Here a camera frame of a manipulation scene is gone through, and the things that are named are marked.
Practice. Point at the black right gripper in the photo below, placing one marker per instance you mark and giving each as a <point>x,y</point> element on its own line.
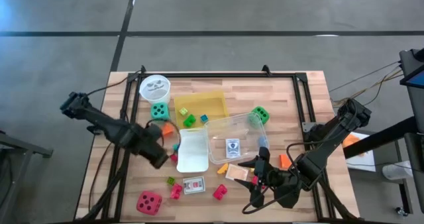
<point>285,187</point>

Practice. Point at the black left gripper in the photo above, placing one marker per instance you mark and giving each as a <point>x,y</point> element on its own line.
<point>152,147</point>

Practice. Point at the red toy brick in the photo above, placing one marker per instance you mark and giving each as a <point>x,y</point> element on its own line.
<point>255,181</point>
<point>220,192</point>

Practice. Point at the yellow toy brick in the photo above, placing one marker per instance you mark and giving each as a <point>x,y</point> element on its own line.
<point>252,170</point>

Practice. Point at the orange toy block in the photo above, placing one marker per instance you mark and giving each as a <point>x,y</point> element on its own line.
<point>168,130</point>
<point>284,161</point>

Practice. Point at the small teal toy block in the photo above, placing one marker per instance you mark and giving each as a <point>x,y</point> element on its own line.
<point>176,147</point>

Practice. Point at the white plastic bin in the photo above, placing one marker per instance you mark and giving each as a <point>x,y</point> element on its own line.
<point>193,151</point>

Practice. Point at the green toy brick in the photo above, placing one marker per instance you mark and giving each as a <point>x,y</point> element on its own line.
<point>189,120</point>

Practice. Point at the clear plastic container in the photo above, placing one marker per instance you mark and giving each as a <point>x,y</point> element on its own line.
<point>245,131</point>

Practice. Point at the pink foam die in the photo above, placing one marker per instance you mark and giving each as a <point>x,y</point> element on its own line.
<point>149,202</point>

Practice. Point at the small blue toy cube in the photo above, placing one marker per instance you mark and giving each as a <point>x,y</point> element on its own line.
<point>204,118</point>

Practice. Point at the green foam die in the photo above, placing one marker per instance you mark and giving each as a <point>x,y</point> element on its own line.
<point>261,114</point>

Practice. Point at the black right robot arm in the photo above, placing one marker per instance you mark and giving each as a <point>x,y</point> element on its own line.
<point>331,134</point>

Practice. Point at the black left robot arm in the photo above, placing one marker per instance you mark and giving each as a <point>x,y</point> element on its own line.
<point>106,126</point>

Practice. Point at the small red toy block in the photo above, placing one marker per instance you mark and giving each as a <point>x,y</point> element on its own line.
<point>174,158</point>

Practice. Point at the blue toy block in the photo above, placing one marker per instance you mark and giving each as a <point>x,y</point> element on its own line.
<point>262,141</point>

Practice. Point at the teal foam die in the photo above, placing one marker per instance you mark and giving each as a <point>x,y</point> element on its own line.
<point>160,112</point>

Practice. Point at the yellow wedge toy block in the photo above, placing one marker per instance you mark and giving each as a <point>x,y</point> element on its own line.
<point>223,169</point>

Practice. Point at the small green toy block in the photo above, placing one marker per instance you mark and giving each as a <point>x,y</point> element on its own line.
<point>171,180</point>

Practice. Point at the blue-print playing card deck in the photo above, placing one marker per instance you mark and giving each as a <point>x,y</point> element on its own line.
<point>232,147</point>

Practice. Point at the pink-red toy brick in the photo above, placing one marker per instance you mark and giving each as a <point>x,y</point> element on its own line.
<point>176,191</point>

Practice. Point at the white cup with face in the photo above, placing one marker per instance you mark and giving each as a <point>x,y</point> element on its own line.
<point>155,89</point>

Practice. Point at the yellow translucent bin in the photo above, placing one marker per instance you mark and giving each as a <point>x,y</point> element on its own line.
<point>212,101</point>

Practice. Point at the black table clamp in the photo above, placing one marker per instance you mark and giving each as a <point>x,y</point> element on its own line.
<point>142,69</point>
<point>266,69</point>

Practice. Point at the orange object on paper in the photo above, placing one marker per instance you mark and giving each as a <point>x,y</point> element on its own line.
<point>351,140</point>

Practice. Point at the white paper sheet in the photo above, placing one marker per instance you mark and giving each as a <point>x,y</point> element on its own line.
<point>364,161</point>

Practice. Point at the black monitor stand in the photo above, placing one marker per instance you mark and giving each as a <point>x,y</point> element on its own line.
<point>381,136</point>

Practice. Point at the grey side table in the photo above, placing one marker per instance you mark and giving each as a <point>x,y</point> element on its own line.
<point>23,146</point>

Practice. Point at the white object on floor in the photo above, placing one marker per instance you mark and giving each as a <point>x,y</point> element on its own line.
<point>395,171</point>

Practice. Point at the stand caster wheel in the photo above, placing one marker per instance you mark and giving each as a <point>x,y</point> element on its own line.
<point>401,211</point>

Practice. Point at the monitor with blue screen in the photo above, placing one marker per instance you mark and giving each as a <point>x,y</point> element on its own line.
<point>415,79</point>

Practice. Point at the grey metal bracket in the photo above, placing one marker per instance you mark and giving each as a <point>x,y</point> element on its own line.
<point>308,127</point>

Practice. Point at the black aluminium table frame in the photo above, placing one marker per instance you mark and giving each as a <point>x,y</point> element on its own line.
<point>215,75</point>

